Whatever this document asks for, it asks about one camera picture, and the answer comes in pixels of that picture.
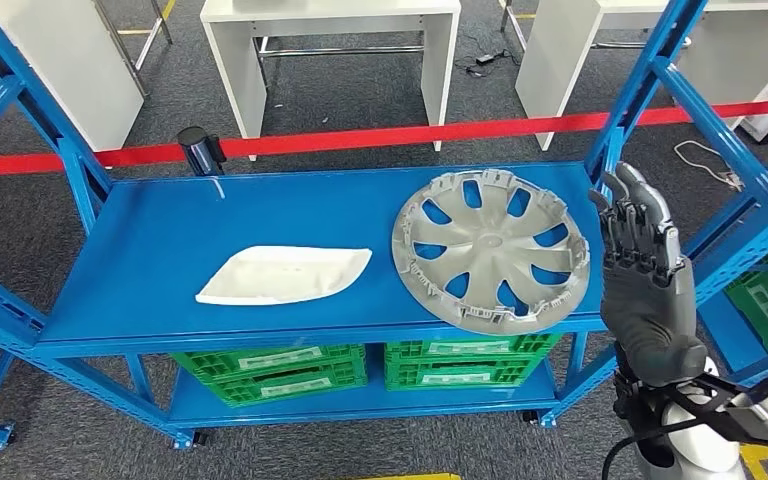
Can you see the red barrier belt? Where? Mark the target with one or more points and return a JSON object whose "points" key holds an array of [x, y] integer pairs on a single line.
{"points": [[357, 139]]}

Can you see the white desk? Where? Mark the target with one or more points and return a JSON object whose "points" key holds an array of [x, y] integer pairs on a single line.
{"points": [[238, 66], [556, 66], [72, 66]]}

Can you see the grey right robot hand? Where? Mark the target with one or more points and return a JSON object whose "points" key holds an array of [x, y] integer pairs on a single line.
{"points": [[649, 311]]}

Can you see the black belt stanchion post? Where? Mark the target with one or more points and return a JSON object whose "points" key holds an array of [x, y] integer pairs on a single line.
{"points": [[198, 152]]}

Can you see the black power adapter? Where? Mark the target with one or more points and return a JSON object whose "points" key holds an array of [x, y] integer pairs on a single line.
{"points": [[484, 60]]}

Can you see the silver wheel hubcap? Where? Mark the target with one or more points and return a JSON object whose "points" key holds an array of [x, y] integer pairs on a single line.
{"points": [[490, 242]]}

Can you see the white plastic cover part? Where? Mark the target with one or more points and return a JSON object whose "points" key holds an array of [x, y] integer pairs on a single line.
{"points": [[278, 275]]}

